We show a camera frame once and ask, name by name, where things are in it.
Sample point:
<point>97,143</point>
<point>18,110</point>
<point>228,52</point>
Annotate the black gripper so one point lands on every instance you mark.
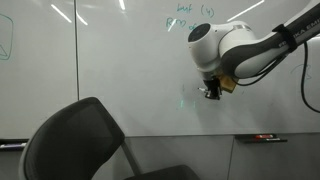
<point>211,84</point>

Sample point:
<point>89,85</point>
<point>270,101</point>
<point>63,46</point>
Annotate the white green whiteboard marker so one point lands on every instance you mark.
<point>202,89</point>

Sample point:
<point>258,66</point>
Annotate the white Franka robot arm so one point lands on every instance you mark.
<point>240,43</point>

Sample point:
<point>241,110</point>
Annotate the red whiteboard marker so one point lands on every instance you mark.
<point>264,136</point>

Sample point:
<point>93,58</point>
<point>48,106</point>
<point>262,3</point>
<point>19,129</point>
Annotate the black whiteboard marker tray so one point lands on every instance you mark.
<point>13,146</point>
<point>261,140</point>

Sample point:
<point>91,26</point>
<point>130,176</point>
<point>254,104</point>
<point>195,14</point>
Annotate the dark whiteboard marker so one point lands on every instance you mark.
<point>275,139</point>

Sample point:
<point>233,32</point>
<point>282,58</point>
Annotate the white whiteboard panel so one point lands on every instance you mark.
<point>36,83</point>
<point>140,66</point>

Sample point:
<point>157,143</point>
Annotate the dark grey mat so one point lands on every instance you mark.
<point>73,140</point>

